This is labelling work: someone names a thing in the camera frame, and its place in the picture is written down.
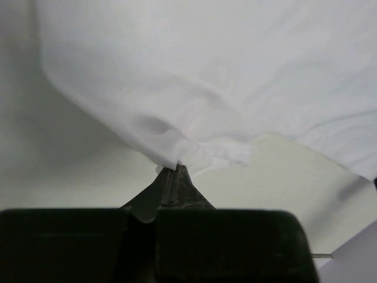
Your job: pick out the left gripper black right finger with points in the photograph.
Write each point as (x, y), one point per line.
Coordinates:
(196, 243)

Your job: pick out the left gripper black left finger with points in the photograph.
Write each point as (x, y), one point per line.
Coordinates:
(82, 245)

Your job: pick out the white t shirt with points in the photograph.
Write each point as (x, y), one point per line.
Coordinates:
(194, 82)

